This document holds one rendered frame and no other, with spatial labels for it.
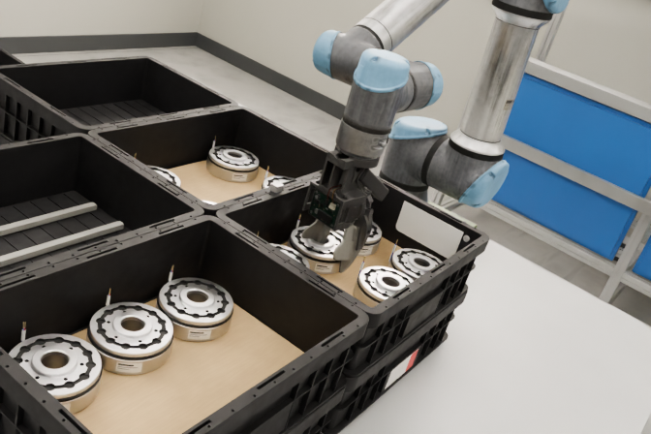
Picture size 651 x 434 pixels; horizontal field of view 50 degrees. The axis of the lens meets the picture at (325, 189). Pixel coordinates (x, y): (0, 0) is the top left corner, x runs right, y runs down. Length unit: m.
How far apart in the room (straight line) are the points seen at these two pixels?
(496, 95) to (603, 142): 1.56
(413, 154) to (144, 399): 0.85
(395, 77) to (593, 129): 1.98
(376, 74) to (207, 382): 0.47
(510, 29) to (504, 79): 0.10
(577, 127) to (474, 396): 1.85
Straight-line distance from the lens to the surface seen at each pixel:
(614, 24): 3.79
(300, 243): 1.17
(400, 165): 1.52
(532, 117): 3.00
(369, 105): 1.02
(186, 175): 1.37
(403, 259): 1.22
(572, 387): 1.40
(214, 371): 0.92
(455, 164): 1.45
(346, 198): 1.06
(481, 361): 1.34
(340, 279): 1.16
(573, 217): 3.02
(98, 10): 4.71
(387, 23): 1.22
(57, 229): 1.15
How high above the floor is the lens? 1.43
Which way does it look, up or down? 24 degrees down
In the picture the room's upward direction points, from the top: 16 degrees clockwise
